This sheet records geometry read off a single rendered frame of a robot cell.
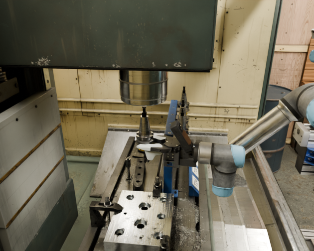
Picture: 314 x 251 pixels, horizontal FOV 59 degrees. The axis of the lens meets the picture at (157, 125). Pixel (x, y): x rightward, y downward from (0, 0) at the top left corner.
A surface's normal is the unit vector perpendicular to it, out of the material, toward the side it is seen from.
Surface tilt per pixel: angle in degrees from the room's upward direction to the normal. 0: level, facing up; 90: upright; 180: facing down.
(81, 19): 90
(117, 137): 24
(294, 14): 90
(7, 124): 91
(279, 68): 91
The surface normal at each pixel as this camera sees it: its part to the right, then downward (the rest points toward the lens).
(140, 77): -0.03, 0.41
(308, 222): 0.00, -0.91
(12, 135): 0.99, 0.05
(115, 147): -0.04, -0.66
